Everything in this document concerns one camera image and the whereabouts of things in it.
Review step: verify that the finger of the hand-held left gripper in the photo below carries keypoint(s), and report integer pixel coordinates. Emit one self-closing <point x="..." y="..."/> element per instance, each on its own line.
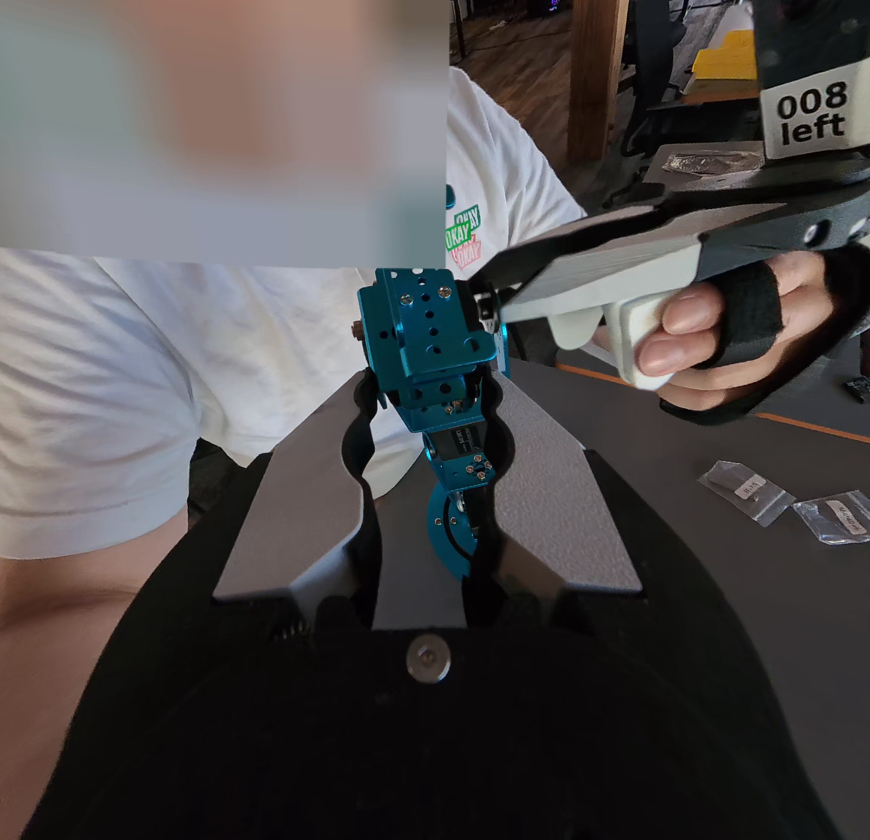
<point x="612" y="275"/>
<point x="615" y="220"/>

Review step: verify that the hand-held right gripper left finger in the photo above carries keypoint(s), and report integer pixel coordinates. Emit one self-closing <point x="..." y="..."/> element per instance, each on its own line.
<point x="285" y="513"/>

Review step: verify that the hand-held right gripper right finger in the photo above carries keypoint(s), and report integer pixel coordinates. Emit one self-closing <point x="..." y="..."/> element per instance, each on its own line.
<point x="564" y="513"/>

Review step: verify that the blue toy robot arm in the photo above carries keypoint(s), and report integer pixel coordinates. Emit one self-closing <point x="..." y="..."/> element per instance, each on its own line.
<point x="421" y="323"/>

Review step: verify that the person's right forearm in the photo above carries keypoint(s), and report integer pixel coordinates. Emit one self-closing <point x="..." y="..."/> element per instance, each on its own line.
<point x="54" y="649"/>

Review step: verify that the grey desk with orange edge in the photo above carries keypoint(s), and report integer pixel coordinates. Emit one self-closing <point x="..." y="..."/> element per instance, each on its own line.
<point x="822" y="411"/>

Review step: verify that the person's left hand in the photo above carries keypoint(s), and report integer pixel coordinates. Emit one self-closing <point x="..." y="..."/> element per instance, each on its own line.
<point x="686" y="313"/>

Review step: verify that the flat bag of black parts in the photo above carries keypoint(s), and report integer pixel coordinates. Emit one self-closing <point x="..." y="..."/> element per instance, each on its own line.
<point x="713" y="162"/>

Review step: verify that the wooden pillar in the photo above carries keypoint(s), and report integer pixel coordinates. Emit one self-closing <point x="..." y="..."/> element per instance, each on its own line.
<point x="598" y="71"/>

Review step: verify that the large yellow plastic bin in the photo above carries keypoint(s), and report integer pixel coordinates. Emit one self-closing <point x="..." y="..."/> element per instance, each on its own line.
<point x="731" y="58"/>

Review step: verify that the small clear labelled bag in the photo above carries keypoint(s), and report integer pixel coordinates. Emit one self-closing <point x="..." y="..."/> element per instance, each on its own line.
<point x="836" y="517"/>
<point x="747" y="493"/>

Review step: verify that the black office chair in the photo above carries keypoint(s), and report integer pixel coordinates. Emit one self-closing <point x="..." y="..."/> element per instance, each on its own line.
<point x="652" y="37"/>

